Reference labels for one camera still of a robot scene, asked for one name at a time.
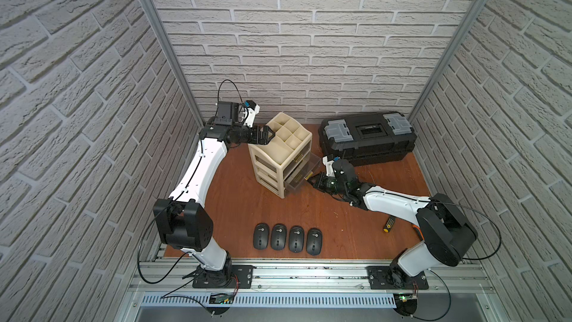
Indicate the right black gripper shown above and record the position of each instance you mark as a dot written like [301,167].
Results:
[320,178]

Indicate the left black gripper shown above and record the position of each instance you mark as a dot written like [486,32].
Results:
[249,133]

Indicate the beige drawer organizer cabinet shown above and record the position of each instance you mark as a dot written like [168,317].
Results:
[274,164]

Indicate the transparent grey drawer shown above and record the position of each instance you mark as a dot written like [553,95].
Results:
[306,168]

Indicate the black computer mouse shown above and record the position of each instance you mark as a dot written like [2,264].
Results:
[261,236]
[278,237]
[314,242]
[296,240]

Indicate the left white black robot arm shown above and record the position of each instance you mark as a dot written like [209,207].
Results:
[181,219]

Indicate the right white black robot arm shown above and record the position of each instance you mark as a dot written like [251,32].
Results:
[446,233]

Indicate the yellow black screwdriver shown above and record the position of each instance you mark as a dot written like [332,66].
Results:
[389,224]

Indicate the black plastic toolbox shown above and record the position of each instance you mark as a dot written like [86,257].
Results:
[368,138]

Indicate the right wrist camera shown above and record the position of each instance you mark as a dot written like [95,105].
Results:
[333,165]

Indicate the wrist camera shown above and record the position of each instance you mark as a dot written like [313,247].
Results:
[333,165]
[251,109]

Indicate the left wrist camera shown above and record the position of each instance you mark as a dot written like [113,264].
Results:
[251,109]

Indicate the orange handled pliers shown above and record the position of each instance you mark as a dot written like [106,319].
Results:
[418,232]

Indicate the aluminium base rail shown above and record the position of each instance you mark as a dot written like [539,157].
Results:
[300,283]

